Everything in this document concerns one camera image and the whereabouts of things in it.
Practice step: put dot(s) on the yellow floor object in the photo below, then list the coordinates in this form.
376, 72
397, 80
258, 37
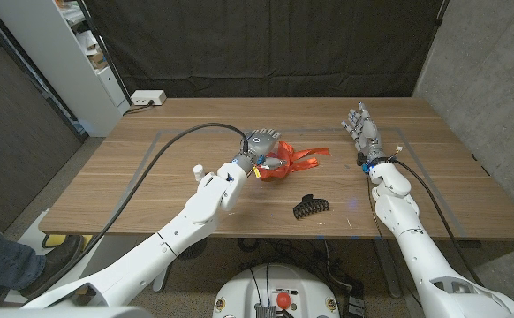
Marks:
56, 240

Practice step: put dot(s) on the white shelf cabinet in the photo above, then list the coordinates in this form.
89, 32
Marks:
54, 57

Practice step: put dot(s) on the black backdrop cloth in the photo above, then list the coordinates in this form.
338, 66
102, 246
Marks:
261, 44

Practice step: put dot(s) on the red emergency stop button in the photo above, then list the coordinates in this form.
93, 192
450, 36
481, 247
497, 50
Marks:
283, 300

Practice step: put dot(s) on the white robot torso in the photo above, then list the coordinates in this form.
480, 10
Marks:
239, 291

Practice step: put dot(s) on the black hair clip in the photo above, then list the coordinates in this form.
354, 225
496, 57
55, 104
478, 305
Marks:
310, 205

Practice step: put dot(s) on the grey table leg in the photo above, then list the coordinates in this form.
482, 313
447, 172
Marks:
389, 274

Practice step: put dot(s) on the black backdrop stand pole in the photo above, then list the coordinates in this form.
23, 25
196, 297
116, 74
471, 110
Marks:
440, 15
107, 55

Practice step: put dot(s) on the person's leg in jeans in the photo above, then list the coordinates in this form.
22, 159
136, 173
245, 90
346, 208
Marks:
1, 256

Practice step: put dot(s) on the black floor power strip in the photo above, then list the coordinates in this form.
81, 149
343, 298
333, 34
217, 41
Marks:
354, 305

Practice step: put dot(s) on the white power strip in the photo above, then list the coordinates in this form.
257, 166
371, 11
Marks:
148, 97

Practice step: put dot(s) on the orange ribbon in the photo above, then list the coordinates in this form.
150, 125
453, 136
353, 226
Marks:
301, 164

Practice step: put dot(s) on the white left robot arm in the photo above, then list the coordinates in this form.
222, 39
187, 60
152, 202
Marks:
151, 260

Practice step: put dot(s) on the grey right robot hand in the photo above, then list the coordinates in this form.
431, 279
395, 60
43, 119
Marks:
367, 137

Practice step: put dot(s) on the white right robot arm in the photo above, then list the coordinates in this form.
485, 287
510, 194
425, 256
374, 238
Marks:
416, 256

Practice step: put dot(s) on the cardboard box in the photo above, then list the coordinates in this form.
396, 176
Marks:
97, 59

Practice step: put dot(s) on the black shoe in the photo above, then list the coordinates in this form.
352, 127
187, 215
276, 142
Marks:
58, 260

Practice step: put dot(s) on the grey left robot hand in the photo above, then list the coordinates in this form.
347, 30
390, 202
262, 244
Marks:
260, 143

